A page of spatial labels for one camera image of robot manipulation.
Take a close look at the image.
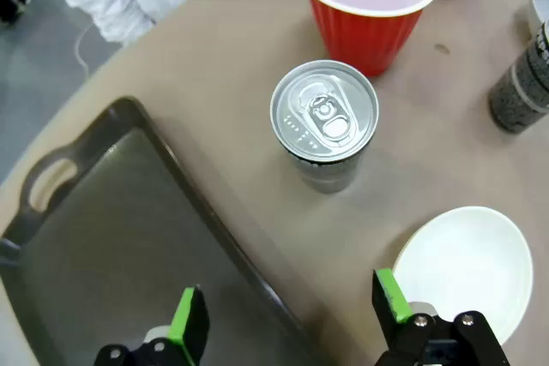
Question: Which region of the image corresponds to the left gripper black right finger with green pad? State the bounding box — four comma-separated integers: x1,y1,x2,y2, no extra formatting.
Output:
371,267,510,366

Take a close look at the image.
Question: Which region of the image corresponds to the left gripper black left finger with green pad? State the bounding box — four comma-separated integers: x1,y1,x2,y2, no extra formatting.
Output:
94,284,211,366

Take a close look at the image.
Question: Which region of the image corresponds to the white bowl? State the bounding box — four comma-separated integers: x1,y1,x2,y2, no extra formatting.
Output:
392,206,534,348

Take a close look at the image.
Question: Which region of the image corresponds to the black drink can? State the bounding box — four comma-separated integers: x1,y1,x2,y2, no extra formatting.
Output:
269,59,380,195
488,18,549,132

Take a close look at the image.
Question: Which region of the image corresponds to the red plastic cup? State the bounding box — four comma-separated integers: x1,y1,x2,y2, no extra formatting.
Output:
293,0,443,78

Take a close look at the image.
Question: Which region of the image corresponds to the pale grey bowl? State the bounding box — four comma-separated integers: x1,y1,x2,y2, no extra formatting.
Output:
526,0,549,37

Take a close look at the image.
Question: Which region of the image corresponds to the dark brown plastic tray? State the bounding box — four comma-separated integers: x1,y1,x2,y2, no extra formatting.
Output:
0,96,327,366

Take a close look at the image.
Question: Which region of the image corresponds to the white cable on floor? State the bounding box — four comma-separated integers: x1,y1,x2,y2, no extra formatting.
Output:
74,22,94,76

